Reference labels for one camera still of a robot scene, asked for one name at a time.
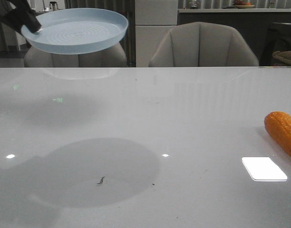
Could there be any orange plastic corn cob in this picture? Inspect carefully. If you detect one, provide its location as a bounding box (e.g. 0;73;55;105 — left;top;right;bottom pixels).
264;111;291;157

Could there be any beige chair on right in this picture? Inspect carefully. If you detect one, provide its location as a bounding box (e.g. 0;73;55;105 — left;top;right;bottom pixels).
149;22;259;67

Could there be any black gripper holding plate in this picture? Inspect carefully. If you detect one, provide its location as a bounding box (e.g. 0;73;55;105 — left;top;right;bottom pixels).
0;0;41;33

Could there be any beige chair on left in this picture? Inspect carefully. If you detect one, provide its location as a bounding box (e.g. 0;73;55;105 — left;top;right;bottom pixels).
24;43;127;67

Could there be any light blue round plate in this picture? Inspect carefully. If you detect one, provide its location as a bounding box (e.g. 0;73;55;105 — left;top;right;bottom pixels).
21;8;128;55

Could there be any beige chair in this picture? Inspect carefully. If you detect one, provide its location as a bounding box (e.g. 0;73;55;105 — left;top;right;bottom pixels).
149;22;259;67
24;43;127;67

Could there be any tan cushion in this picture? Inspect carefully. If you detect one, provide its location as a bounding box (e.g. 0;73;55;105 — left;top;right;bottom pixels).
272;51;291;66

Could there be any white cabinet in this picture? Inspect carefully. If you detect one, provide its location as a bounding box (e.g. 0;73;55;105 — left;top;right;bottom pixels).
135;0;178;67

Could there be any fruit bowl on counter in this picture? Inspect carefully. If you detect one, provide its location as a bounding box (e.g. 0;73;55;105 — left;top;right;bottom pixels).
233;0;255;9

